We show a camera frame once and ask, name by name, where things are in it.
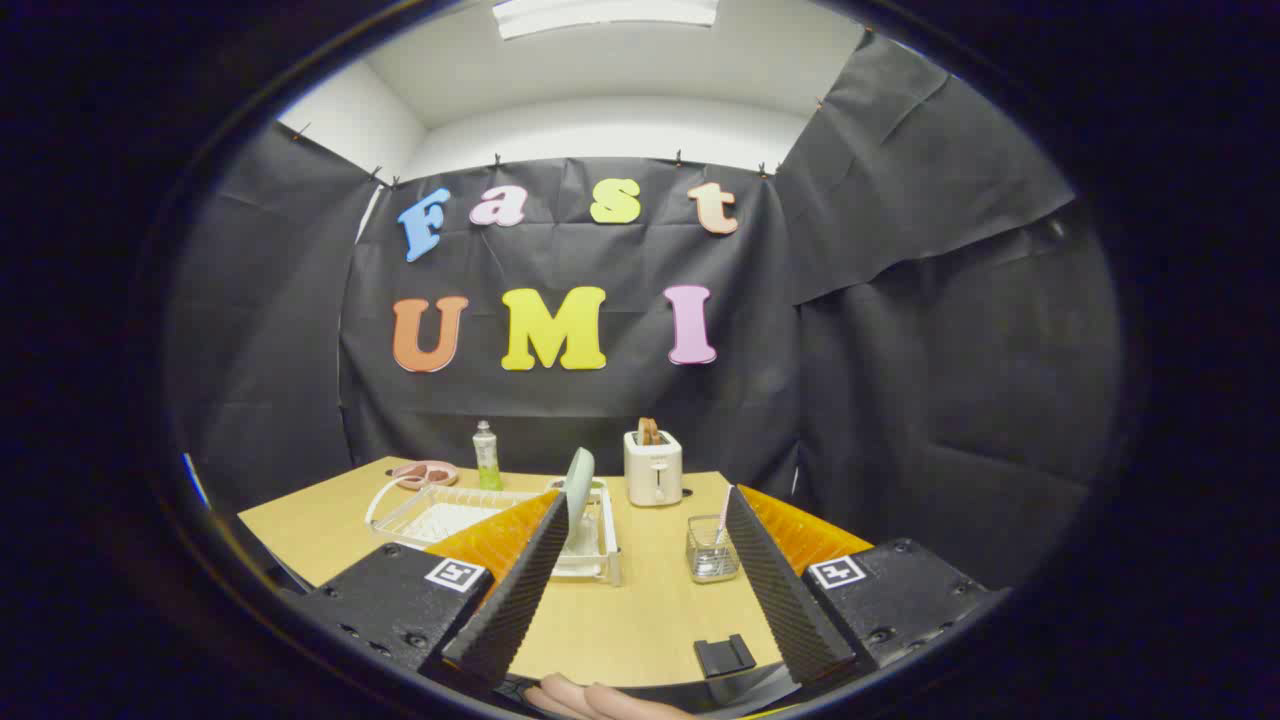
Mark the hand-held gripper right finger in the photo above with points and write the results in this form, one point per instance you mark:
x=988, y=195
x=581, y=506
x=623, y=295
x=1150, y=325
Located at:
x=780, y=590

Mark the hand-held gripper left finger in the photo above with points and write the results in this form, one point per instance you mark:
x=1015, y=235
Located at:
x=520, y=600

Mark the light green plate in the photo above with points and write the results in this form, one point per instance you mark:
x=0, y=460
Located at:
x=580, y=490

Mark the green dish soap bottle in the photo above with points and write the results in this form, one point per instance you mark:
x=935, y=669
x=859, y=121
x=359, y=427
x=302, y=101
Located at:
x=487, y=460

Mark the pink plate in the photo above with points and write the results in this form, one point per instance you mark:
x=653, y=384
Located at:
x=425, y=472

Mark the small black block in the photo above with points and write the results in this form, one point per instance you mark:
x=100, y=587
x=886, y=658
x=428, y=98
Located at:
x=725, y=655

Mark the white drip tray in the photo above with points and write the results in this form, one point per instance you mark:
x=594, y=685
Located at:
x=445, y=520

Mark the white toaster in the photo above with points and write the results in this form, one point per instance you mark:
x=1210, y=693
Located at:
x=652, y=470

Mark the brown bread slice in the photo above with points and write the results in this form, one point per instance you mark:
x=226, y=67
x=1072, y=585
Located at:
x=648, y=432

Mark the black backdrop cloth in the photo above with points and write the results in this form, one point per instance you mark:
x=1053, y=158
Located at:
x=900, y=400

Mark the ceiling light panel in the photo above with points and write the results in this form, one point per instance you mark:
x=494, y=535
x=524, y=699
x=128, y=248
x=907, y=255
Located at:
x=600, y=15

